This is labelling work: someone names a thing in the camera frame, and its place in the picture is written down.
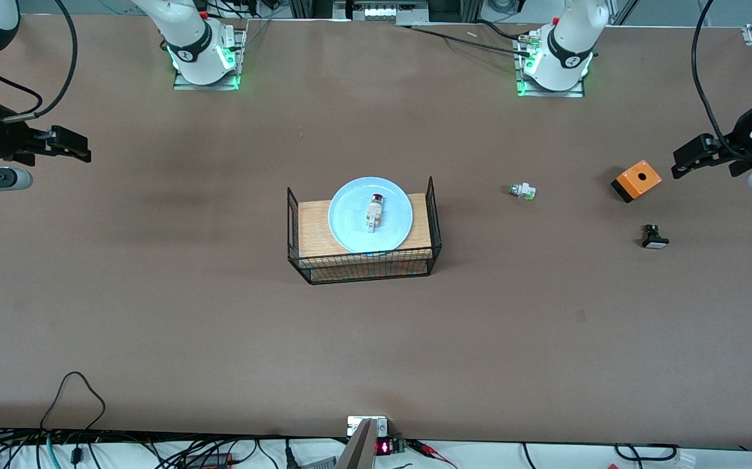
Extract light blue plate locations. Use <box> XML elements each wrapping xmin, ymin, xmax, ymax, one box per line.
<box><xmin>328</xmin><ymin>177</ymin><xmax>414</xmax><ymax>255</ymax></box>

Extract red push button switch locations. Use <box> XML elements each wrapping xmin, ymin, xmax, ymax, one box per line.
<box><xmin>366</xmin><ymin>193</ymin><xmax>385</xmax><ymax>233</ymax></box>

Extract black push button white cap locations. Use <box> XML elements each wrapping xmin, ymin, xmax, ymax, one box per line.
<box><xmin>641</xmin><ymin>223</ymin><xmax>670</xmax><ymax>250</ymax></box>

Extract wooden board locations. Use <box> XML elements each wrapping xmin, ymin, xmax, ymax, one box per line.
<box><xmin>298</xmin><ymin>193</ymin><xmax>433</xmax><ymax>277</ymax></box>

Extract black power adapter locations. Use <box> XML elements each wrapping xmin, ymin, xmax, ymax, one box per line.
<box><xmin>184</xmin><ymin>453</ymin><xmax>233</xmax><ymax>468</ymax></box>

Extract black equipment rack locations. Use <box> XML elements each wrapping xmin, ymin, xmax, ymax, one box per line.
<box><xmin>288</xmin><ymin>0</ymin><xmax>481</xmax><ymax>23</ymax></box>

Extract red clip leads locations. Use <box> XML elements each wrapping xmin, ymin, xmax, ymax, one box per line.
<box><xmin>409</xmin><ymin>440</ymin><xmax>458</xmax><ymax>469</ymax></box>

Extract orange button enclosure box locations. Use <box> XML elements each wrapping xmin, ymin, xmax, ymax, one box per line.
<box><xmin>611</xmin><ymin>160</ymin><xmax>663</xmax><ymax>204</ymax></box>

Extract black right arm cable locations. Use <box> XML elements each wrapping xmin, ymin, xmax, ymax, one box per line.
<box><xmin>0</xmin><ymin>0</ymin><xmax>78</xmax><ymax>124</ymax></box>

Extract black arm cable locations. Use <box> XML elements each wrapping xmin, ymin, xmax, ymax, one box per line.
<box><xmin>0</xmin><ymin>0</ymin><xmax>78</xmax><ymax>124</ymax></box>
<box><xmin>691</xmin><ymin>0</ymin><xmax>751</xmax><ymax>160</ymax></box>

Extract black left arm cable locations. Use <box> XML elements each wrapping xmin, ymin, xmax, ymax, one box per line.
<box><xmin>691</xmin><ymin>0</ymin><xmax>751</xmax><ymax>160</ymax></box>

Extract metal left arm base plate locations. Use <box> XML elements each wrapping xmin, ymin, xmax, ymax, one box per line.
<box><xmin>514</xmin><ymin>29</ymin><xmax>586</xmax><ymax>98</ymax></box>

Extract black looped cable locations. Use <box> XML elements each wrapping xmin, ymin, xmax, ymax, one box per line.
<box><xmin>40</xmin><ymin>371</ymin><xmax>106</xmax><ymax>434</ymax></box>

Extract black cable across table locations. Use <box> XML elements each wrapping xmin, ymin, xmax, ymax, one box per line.
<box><xmin>396</xmin><ymin>23</ymin><xmax>533</xmax><ymax>56</ymax></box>

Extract black wire basket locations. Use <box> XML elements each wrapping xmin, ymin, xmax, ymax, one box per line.
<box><xmin>287</xmin><ymin>176</ymin><xmax>443</xmax><ymax>285</ymax></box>

